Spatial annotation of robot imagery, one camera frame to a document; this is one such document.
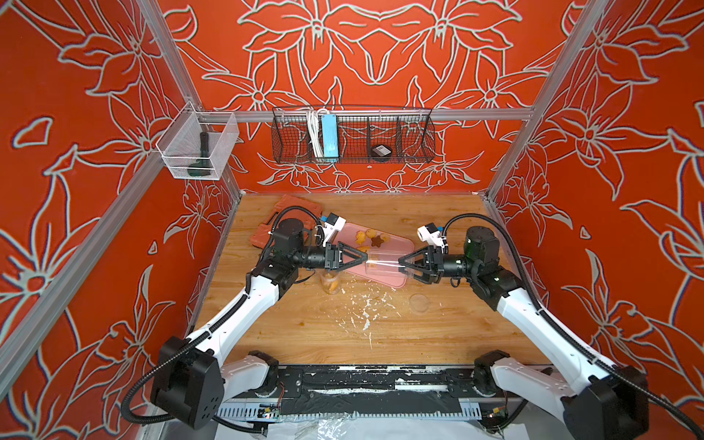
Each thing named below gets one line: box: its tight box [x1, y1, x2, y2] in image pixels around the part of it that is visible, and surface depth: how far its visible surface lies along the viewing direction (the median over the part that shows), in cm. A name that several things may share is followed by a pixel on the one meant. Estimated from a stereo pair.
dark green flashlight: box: [187, 131, 212, 177], surface depth 82 cm
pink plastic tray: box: [336, 221, 415, 289], surface depth 105 cm
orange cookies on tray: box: [355, 229, 391, 253], surface depth 106 cm
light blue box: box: [321, 113, 340, 158], surface depth 92 cm
